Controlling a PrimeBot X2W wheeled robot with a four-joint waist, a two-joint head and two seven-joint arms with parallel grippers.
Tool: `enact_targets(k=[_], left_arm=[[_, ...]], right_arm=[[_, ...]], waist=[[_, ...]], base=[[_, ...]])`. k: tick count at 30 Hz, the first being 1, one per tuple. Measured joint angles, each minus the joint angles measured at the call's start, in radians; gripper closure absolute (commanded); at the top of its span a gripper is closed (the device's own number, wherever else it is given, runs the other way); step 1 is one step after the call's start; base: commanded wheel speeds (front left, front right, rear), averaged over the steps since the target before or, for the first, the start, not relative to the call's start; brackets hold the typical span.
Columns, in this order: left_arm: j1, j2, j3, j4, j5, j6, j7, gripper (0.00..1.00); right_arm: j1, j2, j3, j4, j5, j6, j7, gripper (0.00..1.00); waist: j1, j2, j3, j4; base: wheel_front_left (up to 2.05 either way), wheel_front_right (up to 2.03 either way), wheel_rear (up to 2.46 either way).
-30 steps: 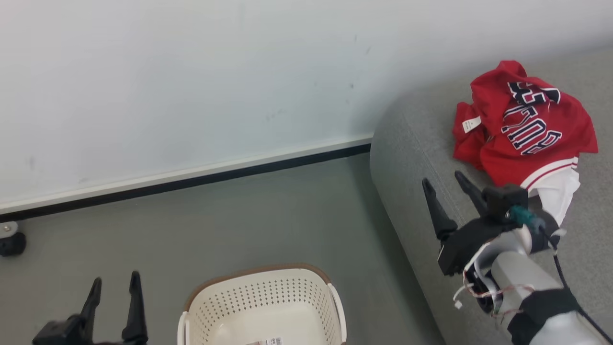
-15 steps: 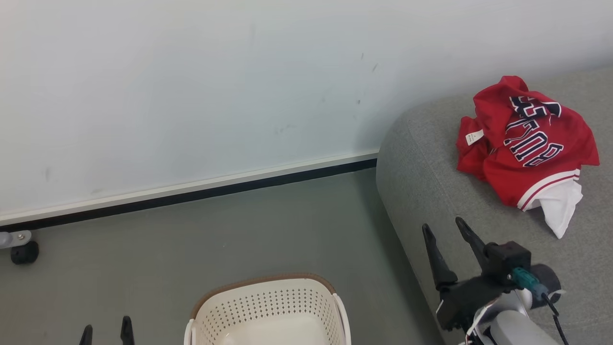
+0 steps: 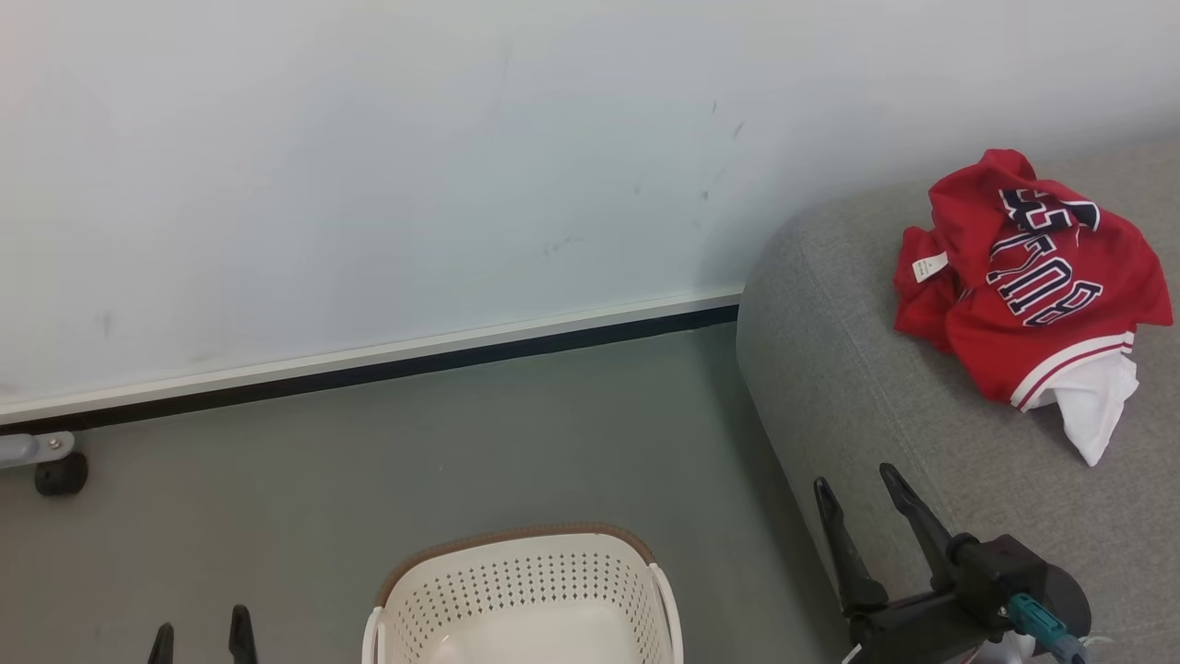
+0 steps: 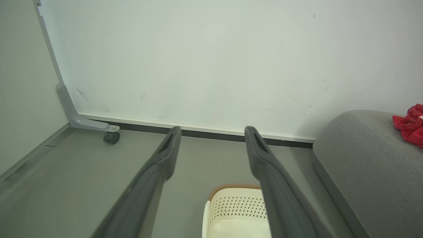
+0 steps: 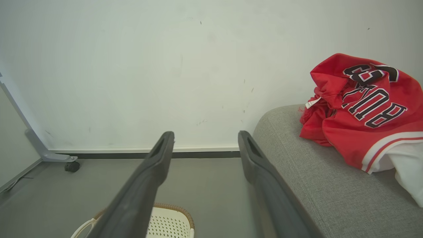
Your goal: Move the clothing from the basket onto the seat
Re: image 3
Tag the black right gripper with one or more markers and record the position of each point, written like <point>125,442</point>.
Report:
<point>922,622</point>

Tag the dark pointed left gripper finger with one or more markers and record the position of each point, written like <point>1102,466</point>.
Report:
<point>161,647</point>
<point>241,641</point>

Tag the red jersey with dark lettering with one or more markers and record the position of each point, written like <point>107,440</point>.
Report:
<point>1042,267</point>

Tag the cream perforated plastic laundry basket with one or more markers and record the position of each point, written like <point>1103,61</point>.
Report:
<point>535,590</point>

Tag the grey fabric sofa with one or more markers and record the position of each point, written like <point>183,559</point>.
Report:
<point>922,461</point>

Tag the black caster wheel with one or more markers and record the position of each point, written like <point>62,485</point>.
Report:
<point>61,474</point>

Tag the grey metal cart leg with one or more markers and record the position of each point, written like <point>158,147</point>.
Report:
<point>32,449</point>

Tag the white and black baseboard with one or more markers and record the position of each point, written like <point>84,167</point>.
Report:
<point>369,364</point>

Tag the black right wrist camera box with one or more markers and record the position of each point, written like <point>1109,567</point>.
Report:
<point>1005,576</point>

